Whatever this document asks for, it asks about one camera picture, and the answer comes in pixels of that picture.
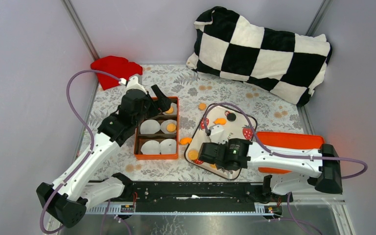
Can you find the orange fish cookie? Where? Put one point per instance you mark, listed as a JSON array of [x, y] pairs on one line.
[[220, 121], [185, 141]]

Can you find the red cloth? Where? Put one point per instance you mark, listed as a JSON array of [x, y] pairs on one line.
[[118, 66]]

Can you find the black white checkered blanket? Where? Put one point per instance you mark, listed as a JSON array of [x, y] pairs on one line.
[[283, 63]]

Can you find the orange compartment cookie box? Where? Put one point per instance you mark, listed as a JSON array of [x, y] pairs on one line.
[[160, 136]]

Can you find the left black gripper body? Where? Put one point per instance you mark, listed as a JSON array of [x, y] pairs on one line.
[[150, 109]]

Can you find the white strawberry tray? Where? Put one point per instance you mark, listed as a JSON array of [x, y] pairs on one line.
[[240, 129]]

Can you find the small round yellow biscuit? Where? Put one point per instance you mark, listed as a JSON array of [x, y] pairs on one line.
[[170, 111]]

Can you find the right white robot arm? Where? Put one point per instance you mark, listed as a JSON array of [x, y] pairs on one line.
[[329, 181]]

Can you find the orange box lid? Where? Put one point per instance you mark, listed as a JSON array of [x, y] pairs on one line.
[[287, 143]]

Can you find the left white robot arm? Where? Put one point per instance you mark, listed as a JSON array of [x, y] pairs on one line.
[[66, 199]]

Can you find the white paper cup liner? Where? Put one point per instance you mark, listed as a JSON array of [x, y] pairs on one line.
[[168, 146], [149, 127], [151, 147], [165, 123], [174, 105]]

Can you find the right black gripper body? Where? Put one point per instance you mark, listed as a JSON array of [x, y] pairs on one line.
[[221, 166]]

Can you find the black sandwich cookie top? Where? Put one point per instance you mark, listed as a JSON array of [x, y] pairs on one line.
[[231, 116]]

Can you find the floral table mat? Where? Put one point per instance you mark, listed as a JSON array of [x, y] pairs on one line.
[[271, 112]]

